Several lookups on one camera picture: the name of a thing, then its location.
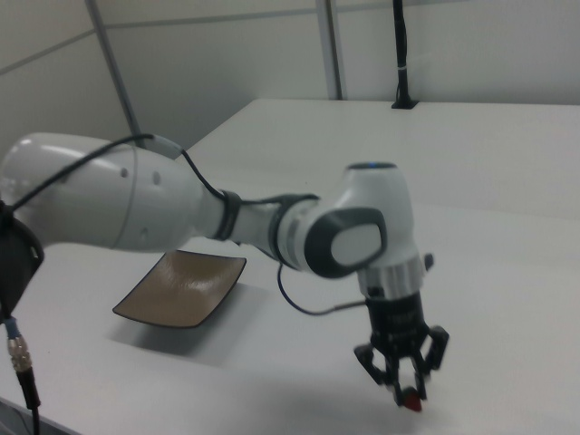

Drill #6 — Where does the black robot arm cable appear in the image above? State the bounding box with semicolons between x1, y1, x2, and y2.
0;133;371;314

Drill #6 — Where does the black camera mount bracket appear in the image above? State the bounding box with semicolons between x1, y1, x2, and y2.
0;198;45;318

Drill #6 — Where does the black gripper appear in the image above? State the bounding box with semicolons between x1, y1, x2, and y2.
353;289;451;407

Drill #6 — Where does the grey aluminium partition post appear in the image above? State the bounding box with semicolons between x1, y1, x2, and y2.
84;0;142;149
315;0;343;101

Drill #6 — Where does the brown square ceramic plate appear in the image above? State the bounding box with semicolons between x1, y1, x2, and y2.
111;249;248;331

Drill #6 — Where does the red green toy strawberry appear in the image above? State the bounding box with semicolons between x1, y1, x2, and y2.
402;387;425;413

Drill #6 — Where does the black pole with base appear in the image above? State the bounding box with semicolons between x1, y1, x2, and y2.
391;0;421;111

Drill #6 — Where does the black cable with metal connector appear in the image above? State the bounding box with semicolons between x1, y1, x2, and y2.
0;313;44;435

